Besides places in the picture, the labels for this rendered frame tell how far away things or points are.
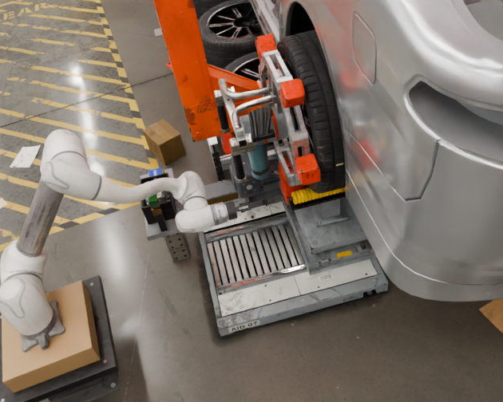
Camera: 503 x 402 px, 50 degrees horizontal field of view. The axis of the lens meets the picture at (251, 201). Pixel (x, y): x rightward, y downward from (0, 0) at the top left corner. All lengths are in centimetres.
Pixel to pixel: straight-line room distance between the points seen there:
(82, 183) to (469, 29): 130
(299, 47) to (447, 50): 98
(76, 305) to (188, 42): 124
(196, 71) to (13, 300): 125
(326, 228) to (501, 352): 94
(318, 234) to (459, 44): 161
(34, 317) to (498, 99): 181
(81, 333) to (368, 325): 127
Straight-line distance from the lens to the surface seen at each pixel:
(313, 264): 258
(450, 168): 128
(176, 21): 242
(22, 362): 240
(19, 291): 224
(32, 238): 229
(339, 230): 263
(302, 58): 203
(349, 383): 246
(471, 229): 140
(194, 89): 260
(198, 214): 217
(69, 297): 248
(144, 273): 295
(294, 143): 199
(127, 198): 202
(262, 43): 228
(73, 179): 191
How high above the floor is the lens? 224
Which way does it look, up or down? 46 degrees down
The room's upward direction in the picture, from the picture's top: 11 degrees counter-clockwise
